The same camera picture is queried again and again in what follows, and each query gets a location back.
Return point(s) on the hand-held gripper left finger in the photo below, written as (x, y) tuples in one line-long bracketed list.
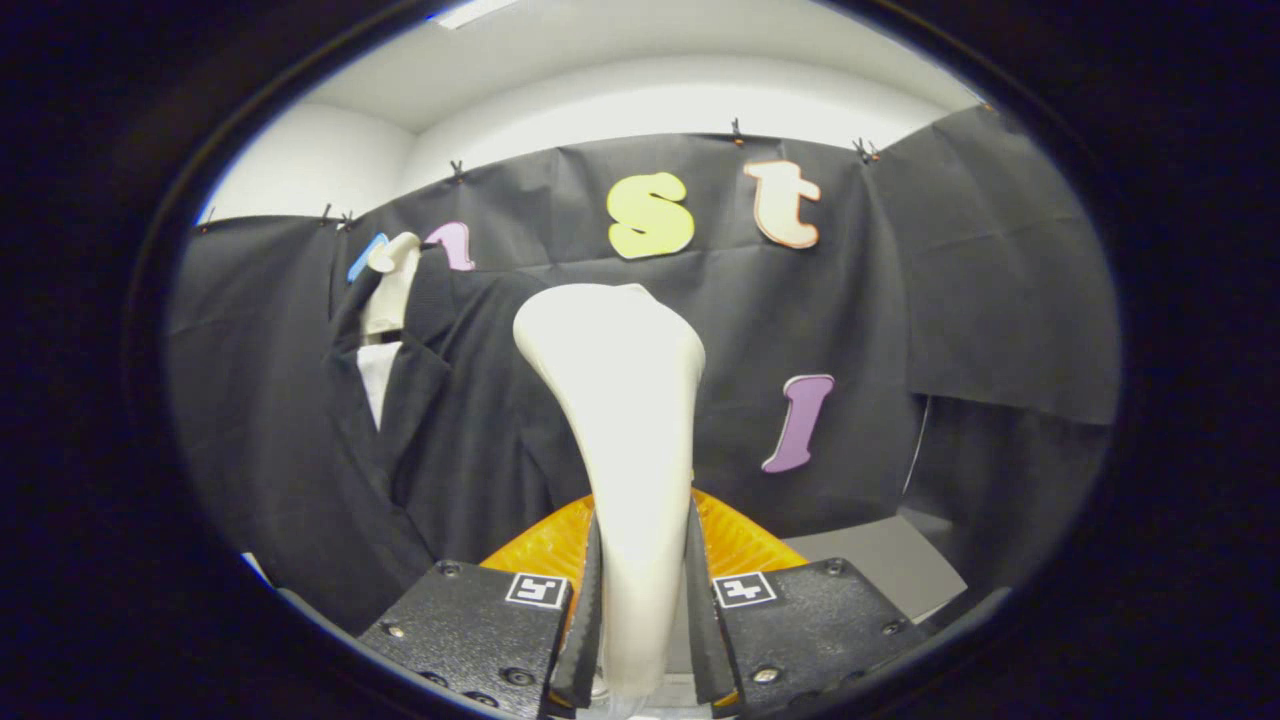
[(582, 650)]

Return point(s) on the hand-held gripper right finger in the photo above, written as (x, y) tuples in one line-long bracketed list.
[(705, 640)]

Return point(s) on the white garment steamer head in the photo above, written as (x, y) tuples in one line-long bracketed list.
[(625, 420)]

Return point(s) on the black suit jacket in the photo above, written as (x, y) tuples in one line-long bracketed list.
[(470, 420)]

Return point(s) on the grey cabinet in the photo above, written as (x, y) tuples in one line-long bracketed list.
[(870, 560)]

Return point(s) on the black backdrop cloth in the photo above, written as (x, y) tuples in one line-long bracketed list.
[(850, 300)]

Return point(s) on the white plastic hanger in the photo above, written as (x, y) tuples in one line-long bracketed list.
[(390, 290)]

